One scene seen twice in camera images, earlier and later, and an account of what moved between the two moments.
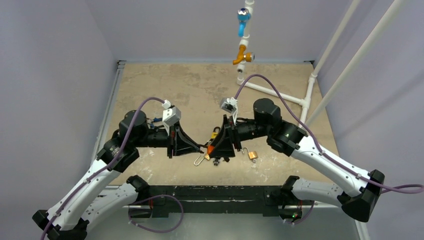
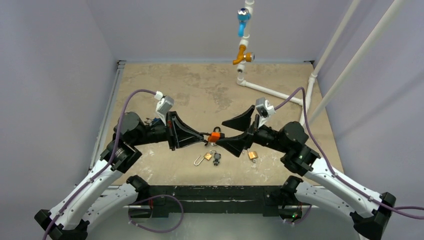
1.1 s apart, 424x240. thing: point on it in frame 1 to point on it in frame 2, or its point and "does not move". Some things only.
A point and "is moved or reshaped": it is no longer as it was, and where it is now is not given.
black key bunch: x=216 y=161 does not move
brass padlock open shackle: x=252 y=154 does not move
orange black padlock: x=210 y=149 is moved or reshaped
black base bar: x=161 y=201 does not move
